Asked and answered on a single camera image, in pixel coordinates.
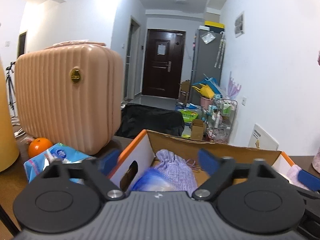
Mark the yellow box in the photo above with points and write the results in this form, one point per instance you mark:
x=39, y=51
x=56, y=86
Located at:
x=214, y=24

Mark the dried pink roses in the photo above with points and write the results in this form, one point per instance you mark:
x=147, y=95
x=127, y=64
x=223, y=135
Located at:
x=319, y=58

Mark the open carton on floor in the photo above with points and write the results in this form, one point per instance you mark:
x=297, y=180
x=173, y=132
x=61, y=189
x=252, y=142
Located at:
x=185, y=91

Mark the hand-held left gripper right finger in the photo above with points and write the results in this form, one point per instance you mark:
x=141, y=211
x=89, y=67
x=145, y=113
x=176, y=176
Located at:
x=208, y=162

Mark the lavender knit pouch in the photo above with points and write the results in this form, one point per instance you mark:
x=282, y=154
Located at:
x=180, y=170

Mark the white wall switch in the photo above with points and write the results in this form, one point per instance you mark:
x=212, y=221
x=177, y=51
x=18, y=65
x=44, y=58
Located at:
x=244, y=101

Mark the grey refrigerator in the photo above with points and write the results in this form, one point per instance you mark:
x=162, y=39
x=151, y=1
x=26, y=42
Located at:
x=206, y=62

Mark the pink ribbed suitcase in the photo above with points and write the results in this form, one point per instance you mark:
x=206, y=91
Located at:
x=65, y=100

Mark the grey interior door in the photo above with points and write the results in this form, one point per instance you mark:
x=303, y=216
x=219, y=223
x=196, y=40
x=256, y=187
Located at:
x=133, y=57

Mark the small round ceiling lamp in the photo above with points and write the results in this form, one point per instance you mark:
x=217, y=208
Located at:
x=181, y=1

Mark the green plastic bag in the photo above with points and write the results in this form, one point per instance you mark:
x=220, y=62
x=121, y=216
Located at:
x=189, y=114

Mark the lavender fluffy scrunchie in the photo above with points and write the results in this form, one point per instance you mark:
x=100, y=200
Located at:
x=293, y=175

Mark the cardboard box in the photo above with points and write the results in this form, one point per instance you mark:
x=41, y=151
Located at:
x=225, y=150

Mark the orange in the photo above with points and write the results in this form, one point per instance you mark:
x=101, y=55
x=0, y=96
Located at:
x=38, y=147

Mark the small brown carton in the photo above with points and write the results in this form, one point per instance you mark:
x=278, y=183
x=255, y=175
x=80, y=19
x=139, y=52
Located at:
x=198, y=130

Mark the blue wet wipes pack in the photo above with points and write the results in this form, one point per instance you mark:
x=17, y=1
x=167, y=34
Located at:
x=60, y=156

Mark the framed wall picture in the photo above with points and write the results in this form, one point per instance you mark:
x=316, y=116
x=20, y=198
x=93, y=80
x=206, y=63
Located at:
x=239, y=25

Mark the pink ceramic vase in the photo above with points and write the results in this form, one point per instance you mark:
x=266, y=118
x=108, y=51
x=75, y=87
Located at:
x=316, y=161

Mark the blue and yellow bags pile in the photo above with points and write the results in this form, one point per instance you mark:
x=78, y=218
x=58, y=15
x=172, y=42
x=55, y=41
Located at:
x=206, y=88

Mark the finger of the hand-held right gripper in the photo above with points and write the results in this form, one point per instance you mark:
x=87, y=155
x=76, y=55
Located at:
x=310, y=180

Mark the white board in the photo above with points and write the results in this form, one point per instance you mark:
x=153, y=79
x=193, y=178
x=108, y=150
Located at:
x=263, y=137

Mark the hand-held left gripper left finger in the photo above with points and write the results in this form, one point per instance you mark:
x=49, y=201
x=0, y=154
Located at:
x=110, y=159

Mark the hanging folded umbrellas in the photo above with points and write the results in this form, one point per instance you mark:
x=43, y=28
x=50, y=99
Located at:
x=220, y=51

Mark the yellow thermos jug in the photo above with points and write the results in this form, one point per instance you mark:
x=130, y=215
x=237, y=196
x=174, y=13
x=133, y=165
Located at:
x=7, y=125

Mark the metal storage cart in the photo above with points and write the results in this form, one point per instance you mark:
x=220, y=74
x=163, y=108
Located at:
x=223, y=120

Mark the dark brown entrance door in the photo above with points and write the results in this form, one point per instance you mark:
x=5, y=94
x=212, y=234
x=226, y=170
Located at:
x=162, y=65

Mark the pink bucket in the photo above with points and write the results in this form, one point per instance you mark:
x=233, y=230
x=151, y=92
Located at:
x=206, y=102

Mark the black sofa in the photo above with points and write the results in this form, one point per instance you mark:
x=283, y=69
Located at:
x=150, y=120

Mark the clear plastic bag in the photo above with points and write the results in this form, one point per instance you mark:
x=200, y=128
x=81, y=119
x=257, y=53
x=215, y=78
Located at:
x=208, y=38

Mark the black tripod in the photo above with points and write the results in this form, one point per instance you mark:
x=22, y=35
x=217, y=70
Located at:
x=10, y=92

